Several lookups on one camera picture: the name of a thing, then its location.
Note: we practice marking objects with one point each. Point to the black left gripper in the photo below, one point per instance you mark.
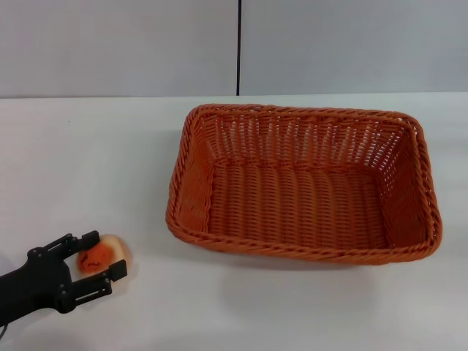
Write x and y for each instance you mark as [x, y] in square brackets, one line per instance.
[40, 281]

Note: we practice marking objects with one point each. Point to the round bread bun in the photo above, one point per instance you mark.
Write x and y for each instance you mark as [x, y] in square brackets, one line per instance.
[111, 246]

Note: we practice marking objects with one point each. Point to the orange woven plastic basket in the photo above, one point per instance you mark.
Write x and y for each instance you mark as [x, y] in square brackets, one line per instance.
[292, 204]

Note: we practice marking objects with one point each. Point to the black vertical wall strip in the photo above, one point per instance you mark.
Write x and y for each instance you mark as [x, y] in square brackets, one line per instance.
[239, 44]

